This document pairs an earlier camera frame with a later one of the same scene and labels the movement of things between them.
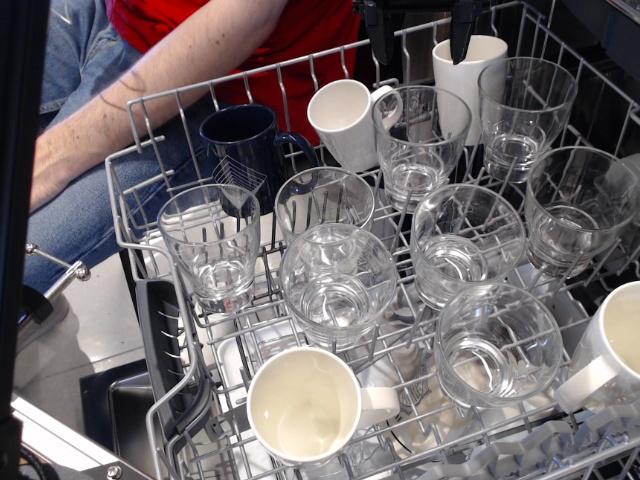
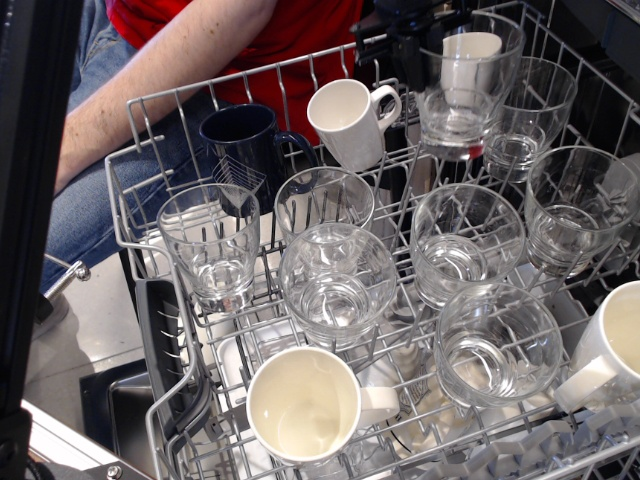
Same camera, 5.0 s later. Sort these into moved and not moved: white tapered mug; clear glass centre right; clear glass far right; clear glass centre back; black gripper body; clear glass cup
Moved: clear glass cup; black gripper body
Not moved: clear glass centre right; clear glass centre back; white tapered mug; clear glass far right
